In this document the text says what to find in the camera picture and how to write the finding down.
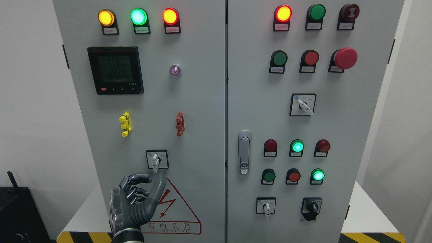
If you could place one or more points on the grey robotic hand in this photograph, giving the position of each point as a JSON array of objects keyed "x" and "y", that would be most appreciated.
[{"x": 134, "y": 201}]

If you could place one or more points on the white rotary selector switch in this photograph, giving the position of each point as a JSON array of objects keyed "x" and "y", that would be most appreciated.
[{"x": 157, "y": 159}]

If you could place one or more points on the robot forearm silver black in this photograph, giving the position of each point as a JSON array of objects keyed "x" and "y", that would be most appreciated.
[{"x": 128, "y": 235}]

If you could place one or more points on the yellow indicator light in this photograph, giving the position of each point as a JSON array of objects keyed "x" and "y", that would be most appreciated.
[{"x": 108, "y": 22}]

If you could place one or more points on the red electric warning sticker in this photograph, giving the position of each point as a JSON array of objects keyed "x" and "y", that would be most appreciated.
[{"x": 173, "y": 215}]

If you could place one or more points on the yellow terminal connector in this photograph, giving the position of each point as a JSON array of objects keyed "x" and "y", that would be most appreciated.
[{"x": 125, "y": 121}]

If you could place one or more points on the red terminal connector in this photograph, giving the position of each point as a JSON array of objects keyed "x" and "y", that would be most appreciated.
[{"x": 180, "y": 124}]

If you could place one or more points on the black box with antenna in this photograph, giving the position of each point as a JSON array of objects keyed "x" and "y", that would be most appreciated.
[{"x": 20, "y": 221}]

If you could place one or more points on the left grey cabinet door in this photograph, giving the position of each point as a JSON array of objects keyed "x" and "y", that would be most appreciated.
[{"x": 197, "y": 158}]

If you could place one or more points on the grey cabinet door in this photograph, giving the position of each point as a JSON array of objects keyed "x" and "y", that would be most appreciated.
[
  {"x": 260, "y": 102},
  {"x": 197, "y": 158}
]

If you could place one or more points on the white rotary selector lower right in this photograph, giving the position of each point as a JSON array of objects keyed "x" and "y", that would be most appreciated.
[{"x": 266, "y": 205}]

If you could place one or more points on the white rotary selector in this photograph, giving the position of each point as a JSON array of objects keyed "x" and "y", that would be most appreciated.
[
  {"x": 302, "y": 104},
  {"x": 266, "y": 205}
]

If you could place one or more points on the black digital power meter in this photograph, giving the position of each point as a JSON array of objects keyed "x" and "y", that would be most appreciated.
[{"x": 116, "y": 70}]

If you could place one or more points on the green push button lower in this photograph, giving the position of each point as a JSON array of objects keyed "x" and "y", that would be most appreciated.
[{"x": 268, "y": 177}]

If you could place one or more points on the green push button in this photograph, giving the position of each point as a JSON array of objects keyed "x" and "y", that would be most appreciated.
[
  {"x": 314, "y": 17},
  {"x": 268, "y": 177}
]

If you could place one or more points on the clear small lamp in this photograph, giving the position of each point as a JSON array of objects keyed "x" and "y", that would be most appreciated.
[{"x": 175, "y": 70}]

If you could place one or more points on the dark red indicator left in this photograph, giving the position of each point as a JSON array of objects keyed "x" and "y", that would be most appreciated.
[{"x": 270, "y": 148}]

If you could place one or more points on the dark red indicator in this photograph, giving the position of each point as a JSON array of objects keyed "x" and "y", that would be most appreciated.
[
  {"x": 270, "y": 148},
  {"x": 322, "y": 148}
]

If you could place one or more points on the red push button lower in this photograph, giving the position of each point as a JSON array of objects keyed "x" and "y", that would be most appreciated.
[{"x": 293, "y": 176}]

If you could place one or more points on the lit green indicator middle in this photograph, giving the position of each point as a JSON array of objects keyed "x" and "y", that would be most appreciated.
[{"x": 296, "y": 148}]

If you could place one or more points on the lit green button lower right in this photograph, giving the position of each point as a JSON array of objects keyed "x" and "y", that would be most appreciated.
[{"x": 316, "y": 177}]

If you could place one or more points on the green indicator light top left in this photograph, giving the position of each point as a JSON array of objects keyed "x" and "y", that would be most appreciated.
[{"x": 140, "y": 20}]

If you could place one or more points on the red indicator light top left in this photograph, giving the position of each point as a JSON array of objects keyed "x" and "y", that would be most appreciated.
[{"x": 171, "y": 21}]

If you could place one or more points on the white rotary selector upper right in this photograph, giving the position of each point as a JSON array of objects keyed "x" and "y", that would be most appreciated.
[{"x": 302, "y": 104}]

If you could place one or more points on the dark red indicator right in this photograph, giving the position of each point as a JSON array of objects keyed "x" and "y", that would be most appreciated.
[{"x": 322, "y": 148}]

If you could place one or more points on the green push button second row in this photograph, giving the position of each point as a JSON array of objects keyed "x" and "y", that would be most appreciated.
[{"x": 278, "y": 61}]

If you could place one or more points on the right grey cabinet door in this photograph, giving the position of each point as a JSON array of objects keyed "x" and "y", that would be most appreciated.
[{"x": 260, "y": 102}]

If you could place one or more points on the red push button second row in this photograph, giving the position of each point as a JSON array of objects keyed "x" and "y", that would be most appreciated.
[{"x": 308, "y": 61}]

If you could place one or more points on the white platform with hazard stripes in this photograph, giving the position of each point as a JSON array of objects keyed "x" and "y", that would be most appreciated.
[{"x": 365, "y": 223}]

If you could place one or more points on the red lit indicator right door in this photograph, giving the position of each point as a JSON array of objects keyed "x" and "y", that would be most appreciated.
[{"x": 281, "y": 18}]

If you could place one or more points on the red emergency stop mushroom button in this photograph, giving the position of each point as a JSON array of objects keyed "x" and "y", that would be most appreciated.
[{"x": 342, "y": 59}]

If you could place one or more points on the green push button top right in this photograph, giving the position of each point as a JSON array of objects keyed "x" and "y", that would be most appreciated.
[{"x": 314, "y": 17}]

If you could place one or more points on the red buzzer alarm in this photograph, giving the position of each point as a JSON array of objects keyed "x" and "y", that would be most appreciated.
[{"x": 347, "y": 15}]

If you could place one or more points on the silver door lock handle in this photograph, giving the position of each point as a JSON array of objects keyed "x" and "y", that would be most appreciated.
[{"x": 244, "y": 152}]

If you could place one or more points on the black rotary knob switch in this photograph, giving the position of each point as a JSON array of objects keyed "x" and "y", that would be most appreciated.
[{"x": 310, "y": 207}]

